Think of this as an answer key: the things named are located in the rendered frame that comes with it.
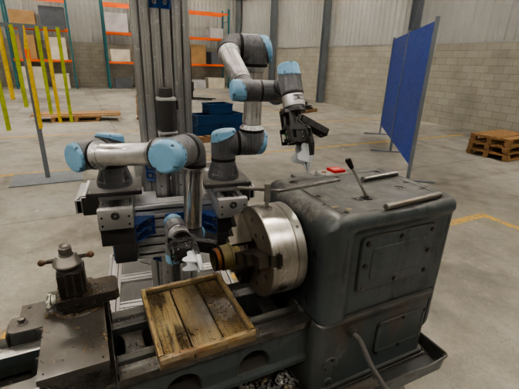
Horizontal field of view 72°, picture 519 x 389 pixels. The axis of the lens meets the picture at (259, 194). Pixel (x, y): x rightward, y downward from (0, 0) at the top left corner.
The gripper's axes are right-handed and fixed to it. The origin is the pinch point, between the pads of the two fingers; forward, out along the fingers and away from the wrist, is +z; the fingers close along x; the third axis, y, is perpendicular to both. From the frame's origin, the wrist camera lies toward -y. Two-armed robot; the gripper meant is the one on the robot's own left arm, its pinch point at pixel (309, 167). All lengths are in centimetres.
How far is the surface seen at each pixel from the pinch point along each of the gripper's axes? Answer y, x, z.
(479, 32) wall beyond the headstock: -965, -518, -383
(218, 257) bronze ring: 32.5, -10.7, 24.6
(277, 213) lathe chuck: 12.4, -3.9, 13.6
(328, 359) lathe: -3, -11, 68
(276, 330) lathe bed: 17, -8, 52
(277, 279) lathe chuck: 17.3, -1.1, 34.0
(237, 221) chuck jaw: 22.2, -16.2, 14.6
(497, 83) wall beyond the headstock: -962, -492, -224
